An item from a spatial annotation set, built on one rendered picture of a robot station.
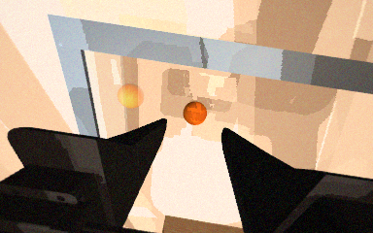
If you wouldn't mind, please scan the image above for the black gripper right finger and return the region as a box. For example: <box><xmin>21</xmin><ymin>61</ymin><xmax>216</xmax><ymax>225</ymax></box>
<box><xmin>220</xmin><ymin>127</ymin><xmax>373</xmax><ymax>233</ymax></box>

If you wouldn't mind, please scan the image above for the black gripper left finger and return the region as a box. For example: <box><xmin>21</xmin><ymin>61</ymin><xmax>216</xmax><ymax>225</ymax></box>
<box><xmin>8</xmin><ymin>118</ymin><xmax>167</xmax><ymax>227</ymax></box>

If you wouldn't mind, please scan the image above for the grey l-shaped wall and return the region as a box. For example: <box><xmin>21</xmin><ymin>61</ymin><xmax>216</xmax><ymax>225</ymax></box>
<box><xmin>48</xmin><ymin>14</ymin><xmax>373</xmax><ymax>137</ymax></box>

